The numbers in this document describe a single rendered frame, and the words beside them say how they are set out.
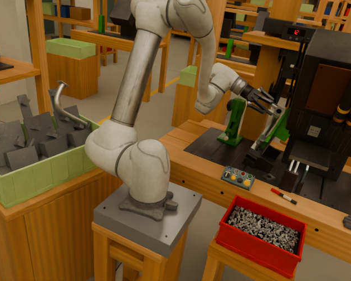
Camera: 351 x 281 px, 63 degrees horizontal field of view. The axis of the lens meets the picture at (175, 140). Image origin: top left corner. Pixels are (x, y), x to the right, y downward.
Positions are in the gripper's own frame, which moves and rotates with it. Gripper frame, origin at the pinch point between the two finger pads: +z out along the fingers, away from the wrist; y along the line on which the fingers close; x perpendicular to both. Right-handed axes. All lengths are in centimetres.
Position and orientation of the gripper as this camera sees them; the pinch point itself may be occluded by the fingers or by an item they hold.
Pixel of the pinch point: (274, 111)
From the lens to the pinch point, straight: 160.9
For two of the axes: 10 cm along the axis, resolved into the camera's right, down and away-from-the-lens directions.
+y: 6.1, -7.7, 1.6
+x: 0.2, 2.2, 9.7
